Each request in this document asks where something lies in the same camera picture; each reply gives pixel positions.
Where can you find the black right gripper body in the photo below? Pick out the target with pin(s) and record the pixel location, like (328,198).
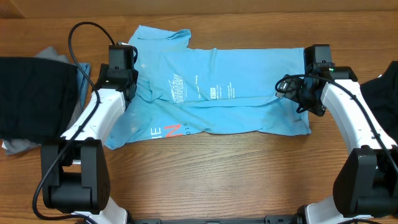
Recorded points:
(306,101)

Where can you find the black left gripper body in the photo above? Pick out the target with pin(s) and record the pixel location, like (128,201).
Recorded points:
(134,81)

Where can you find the light blue printed t-shirt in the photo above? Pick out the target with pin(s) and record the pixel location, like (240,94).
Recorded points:
(183,91)

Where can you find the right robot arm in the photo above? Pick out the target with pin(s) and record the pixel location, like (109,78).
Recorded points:
(366,186)

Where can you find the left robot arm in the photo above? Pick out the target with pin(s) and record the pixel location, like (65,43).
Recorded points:
(75,176)

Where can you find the black t-shirt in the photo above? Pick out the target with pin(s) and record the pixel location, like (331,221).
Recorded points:
(380,95)

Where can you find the folded grey garment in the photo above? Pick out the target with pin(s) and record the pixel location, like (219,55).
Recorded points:
(43,124)

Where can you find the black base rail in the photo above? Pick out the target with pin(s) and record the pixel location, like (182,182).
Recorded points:
(268,219)

